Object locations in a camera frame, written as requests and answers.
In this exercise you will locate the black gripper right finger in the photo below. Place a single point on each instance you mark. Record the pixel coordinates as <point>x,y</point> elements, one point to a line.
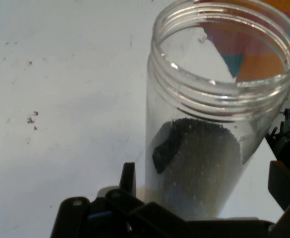
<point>288,198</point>

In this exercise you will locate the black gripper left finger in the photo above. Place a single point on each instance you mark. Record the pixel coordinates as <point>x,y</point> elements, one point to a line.
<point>97,218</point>

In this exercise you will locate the clear jar with black seeds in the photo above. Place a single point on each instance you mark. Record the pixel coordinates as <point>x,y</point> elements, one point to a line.
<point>204,153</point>

